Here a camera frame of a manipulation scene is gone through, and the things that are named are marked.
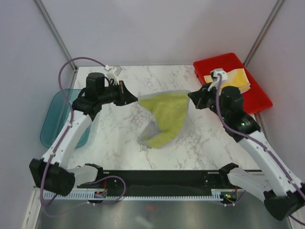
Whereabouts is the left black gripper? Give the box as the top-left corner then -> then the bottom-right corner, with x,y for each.
98,81 -> 137,106

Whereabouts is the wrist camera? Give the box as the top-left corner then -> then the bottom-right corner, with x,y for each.
208,68 -> 228,91
104,65 -> 122,85

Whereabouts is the grey slotted cable duct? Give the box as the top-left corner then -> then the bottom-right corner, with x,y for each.
43,189 -> 241,202

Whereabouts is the right aluminium frame post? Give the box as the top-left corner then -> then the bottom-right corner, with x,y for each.
244,0 -> 286,67

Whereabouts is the red plastic tray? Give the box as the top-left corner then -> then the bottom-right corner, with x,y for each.
193,53 -> 273,114

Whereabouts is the aluminium frame post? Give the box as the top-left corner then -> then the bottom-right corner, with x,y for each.
33,0 -> 78,72
244,0 -> 286,67

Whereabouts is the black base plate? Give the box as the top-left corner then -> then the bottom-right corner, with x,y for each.
76,169 -> 247,198

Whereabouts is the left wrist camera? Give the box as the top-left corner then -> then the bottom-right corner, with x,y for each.
104,65 -> 122,85

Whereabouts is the grey green towel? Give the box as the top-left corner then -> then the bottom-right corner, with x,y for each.
137,90 -> 190,149

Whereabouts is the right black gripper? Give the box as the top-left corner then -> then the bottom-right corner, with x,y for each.
188,82 -> 227,120

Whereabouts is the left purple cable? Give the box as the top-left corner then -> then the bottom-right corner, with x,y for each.
40,57 -> 112,207

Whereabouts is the teal plastic basket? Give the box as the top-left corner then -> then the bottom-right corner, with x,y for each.
40,88 -> 91,148

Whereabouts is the yellow towel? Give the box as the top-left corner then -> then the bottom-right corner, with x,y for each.
217,68 -> 251,93

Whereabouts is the left aluminium frame post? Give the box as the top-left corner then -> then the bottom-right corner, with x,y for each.
33,0 -> 78,72

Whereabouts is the purple cable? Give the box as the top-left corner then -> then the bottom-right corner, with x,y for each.
216,73 -> 305,225
40,57 -> 112,207

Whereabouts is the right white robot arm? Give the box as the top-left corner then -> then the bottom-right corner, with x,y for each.
188,84 -> 305,220

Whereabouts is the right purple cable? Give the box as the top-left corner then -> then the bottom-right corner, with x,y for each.
216,73 -> 305,225

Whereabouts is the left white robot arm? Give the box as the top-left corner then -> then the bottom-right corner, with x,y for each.
29,73 -> 138,196

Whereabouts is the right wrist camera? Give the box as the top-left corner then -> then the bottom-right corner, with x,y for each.
208,68 -> 228,91

